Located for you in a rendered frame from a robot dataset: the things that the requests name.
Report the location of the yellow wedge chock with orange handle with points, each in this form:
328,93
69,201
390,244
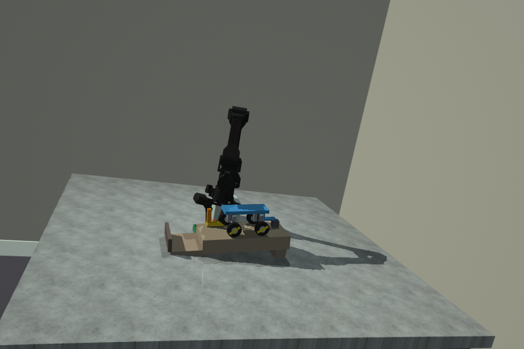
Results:
212,223

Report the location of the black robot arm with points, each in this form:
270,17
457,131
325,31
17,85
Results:
229,161

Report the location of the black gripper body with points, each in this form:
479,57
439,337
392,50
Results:
219,198

